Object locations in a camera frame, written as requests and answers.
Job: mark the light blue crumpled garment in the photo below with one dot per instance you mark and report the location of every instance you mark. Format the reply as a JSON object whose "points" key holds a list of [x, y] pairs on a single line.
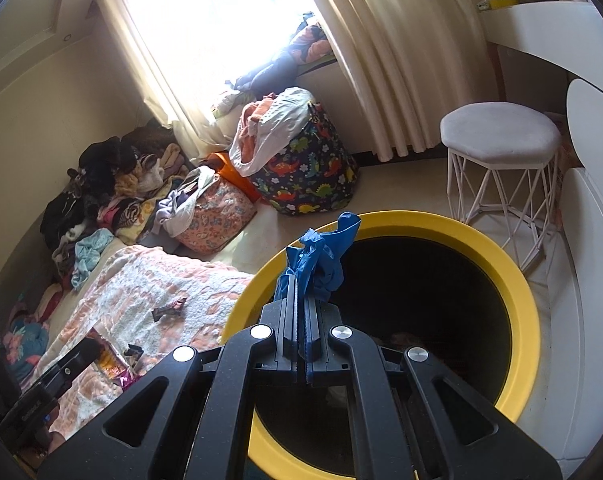
{"points": [[88, 252]]}

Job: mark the blue plastic bag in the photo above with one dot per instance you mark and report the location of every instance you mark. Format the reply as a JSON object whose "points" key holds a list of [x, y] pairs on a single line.
{"points": [[316, 264]]}

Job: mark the clothes on window sill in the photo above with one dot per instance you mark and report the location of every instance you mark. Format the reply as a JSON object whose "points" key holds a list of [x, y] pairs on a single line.
{"points": [[307, 49]]}

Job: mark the cream curtain right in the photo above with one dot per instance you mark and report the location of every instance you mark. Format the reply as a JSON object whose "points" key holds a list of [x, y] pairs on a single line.
{"points": [[409, 63]]}

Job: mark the white vanity desk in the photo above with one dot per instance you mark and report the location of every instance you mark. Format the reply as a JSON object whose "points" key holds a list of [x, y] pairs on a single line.
{"points": [[566, 34]]}

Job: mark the floral pink pillow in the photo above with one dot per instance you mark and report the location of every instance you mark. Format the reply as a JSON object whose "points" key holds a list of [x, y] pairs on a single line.
{"points": [[219, 214]]}

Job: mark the white plastic bag with clothes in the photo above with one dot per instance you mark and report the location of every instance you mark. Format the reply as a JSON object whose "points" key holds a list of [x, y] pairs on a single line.
{"points": [[266, 127]]}

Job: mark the orange bag by bed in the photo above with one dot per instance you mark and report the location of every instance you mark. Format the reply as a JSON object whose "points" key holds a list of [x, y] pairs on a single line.
{"points": [[221, 163]]}

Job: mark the pile of clothes on bed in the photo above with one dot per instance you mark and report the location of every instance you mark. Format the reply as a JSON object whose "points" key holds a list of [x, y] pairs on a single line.
{"points": [[117, 186]]}

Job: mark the cream curtain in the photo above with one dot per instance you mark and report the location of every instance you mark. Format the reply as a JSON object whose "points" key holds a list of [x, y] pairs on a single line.
{"points": [[197, 134], [409, 63]]}

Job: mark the peach white tufted bedspread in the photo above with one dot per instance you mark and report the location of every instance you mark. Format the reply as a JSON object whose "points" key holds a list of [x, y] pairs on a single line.
{"points": [[127, 285]]}

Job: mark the white wire leg stool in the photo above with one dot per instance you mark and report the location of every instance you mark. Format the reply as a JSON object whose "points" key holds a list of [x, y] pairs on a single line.
{"points": [[502, 159]]}

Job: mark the dark candy bar wrapper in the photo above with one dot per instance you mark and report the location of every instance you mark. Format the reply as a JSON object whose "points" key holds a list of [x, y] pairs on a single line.
{"points": [[174, 308]]}

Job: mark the dinosaur print laundry basket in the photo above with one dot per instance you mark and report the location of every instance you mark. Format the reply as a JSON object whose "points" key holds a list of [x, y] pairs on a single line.
{"points": [[313, 173]]}

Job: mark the cream curtain left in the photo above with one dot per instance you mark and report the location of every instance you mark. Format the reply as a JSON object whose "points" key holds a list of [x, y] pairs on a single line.
{"points": [[197, 134]]}

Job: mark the yellow rimmed trash bin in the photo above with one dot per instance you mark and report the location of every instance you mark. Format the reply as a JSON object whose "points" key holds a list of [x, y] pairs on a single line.
{"points": [[411, 277]]}

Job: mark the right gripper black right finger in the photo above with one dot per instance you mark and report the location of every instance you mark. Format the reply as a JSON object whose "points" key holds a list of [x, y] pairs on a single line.
{"points": [[410, 416]]}

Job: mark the purple snack wrapper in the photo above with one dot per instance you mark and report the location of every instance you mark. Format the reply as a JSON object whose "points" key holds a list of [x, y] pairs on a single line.
{"points": [[121, 368]]}

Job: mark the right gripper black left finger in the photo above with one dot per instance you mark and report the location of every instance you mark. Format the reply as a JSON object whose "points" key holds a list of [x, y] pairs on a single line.
{"points": [[190, 417]]}

